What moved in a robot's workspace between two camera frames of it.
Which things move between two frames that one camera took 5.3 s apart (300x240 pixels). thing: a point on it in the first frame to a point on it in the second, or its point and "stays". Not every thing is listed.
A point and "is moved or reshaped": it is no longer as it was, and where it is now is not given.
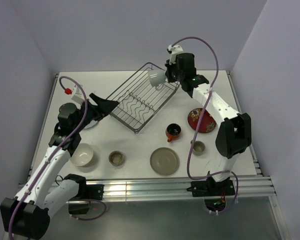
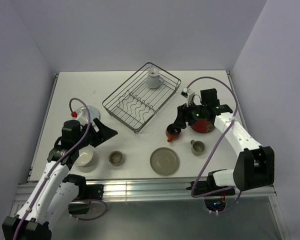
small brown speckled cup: [115, 158] stays
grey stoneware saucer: [164, 161] stays
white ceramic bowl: [82, 155] stays
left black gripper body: [92, 113] to [92, 137]
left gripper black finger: [106, 106] to [105, 132]
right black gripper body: [172, 73] to [193, 112]
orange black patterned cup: [173, 132] stays
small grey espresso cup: [199, 147] stays
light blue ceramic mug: [157, 77] is moved or reshaped
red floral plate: [208, 124] stays
